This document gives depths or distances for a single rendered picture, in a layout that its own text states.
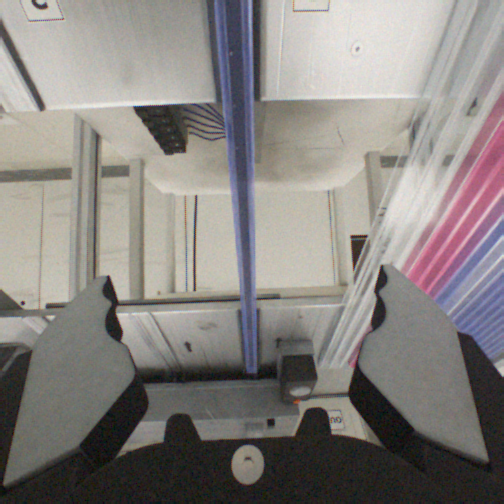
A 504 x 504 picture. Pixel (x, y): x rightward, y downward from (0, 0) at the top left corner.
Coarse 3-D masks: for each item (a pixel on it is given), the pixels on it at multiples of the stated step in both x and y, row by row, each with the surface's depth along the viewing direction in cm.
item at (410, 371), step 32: (384, 288) 9; (416, 288) 9; (384, 320) 8; (416, 320) 8; (448, 320) 8; (384, 352) 7; (416, 352) 7; (448, 352) 7; (352, 384) 7; (384, 384) 6; (416, 384) 6; (448, 384) 6; (384, 416) 6; (416, 416) 5; (448, 416) 5; (448, 448) 5; (480, 448) 5
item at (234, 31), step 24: (216, 0) 8; (240, 0) 8; (216, 24) 9; (240, 24) 9; (240, 48) 9; (240, 72) 10; (240, 96) 10; (240, 120) 11; (240, 144) 12; (240, 168) 13; (240, 192) 14; (240, 216) 15; (240, 240) 16; (240, 264) 18; (240, 288) 20
